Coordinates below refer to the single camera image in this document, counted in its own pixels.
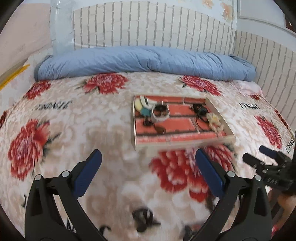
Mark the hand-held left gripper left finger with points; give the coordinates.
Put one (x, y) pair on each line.
(89, 171)

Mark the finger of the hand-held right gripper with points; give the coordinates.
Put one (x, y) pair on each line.
(268, 151)
(255, 163)

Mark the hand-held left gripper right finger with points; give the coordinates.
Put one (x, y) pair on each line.
(208, 171)

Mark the beige jewelry tray red lining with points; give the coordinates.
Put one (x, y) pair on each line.
(175, 136)

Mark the cream scrunchie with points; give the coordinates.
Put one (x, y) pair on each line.
(215, 120)

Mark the black scrunchie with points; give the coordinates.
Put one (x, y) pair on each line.
(198, 109)

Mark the black hair claw clip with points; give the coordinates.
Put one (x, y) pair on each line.
(148, 122)

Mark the teal leaf-shaped hair clip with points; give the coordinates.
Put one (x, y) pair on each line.
(145, 112)

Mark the person's right hand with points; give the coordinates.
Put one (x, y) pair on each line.
(285, 201)

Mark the red floral printed blanket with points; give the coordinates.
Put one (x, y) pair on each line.
(92, 139)

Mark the yellow tape strip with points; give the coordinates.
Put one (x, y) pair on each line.
(13, 76)

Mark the blue rolled quilt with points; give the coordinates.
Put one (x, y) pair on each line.
(143, 61)

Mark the clear plastic sheet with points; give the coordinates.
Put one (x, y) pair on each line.
(61, 27)

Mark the beige board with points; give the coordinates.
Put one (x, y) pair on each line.
(23, 39)

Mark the white brick wall panel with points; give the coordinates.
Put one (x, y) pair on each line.
(268, 74)
(150, 25)

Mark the flower wall stickers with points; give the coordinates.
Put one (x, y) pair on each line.
(225, 9)

